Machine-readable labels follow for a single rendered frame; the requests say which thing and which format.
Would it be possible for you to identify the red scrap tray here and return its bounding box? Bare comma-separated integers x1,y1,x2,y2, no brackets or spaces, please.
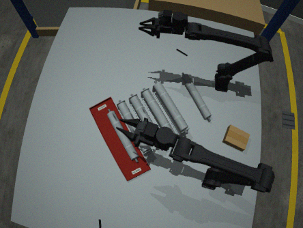
89,97,150,181

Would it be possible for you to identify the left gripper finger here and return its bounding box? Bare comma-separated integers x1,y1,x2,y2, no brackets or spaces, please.
116,127,133,142
119,119,140,128

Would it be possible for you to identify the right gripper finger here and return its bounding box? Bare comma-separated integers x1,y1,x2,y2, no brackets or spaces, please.
139,25,154,36
139,17,156,26

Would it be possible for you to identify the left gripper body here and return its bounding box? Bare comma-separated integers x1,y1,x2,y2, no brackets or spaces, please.
132,118,148,147

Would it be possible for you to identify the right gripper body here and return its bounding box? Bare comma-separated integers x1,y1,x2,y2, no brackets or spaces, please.
154,18,166,38

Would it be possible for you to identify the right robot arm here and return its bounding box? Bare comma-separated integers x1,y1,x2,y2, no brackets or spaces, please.
158,10,274,92

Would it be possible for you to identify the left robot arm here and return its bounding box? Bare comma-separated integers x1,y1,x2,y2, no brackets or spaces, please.
138,122,275,193

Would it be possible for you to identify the brown cardboard box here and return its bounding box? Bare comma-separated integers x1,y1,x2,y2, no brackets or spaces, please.
222,125,250,152

